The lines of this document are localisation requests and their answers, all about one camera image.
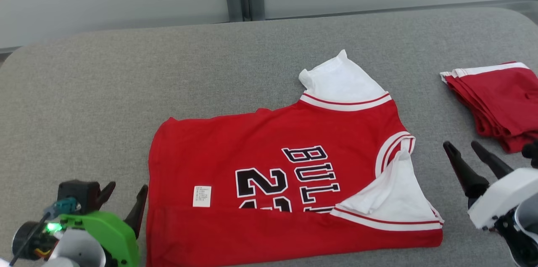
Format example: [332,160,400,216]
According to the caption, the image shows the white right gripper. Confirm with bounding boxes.
[443,141,538,230]

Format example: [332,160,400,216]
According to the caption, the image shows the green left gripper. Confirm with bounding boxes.
[59,181,148,267]

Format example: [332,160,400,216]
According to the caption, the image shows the red white Bulls shorts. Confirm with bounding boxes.
[440,62,538,153]

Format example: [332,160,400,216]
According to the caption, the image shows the red white basketball jersey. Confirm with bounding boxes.
[146,50,444,267]

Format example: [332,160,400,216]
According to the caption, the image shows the teal camera cable connector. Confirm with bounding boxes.
[44,198,80,219]

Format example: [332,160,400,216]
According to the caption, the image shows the thin black camera cable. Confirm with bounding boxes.
[8,214,51,265]

